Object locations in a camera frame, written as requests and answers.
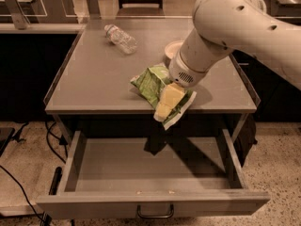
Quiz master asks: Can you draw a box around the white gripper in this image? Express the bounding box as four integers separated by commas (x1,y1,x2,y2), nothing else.
153,52,207,122

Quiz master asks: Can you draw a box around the green jalapeno chip bag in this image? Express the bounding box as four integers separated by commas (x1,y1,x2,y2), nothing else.
131,63,197,130

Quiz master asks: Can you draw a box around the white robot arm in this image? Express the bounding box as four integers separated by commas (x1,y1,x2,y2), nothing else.
168,0,301,121

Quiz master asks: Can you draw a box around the open grey top drawer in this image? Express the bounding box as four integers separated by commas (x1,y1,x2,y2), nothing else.
37,130,270,219

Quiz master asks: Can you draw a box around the white paper bowl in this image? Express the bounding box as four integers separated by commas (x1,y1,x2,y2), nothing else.
165,40,183,59

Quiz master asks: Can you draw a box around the clear plastic water bottle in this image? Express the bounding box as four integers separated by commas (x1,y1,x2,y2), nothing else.
104,24,137,55

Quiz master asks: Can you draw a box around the grey table cabinet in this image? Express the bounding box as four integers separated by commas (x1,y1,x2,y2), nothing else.
45,18,258,140

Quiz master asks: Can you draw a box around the black office chair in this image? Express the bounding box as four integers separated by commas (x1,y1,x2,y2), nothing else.
117,0,165,17

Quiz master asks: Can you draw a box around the black drawer handle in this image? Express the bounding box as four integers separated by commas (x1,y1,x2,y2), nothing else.
136,204,174,219

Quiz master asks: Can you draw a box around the black floor cable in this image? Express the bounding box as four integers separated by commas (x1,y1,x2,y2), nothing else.
0,165,48,226

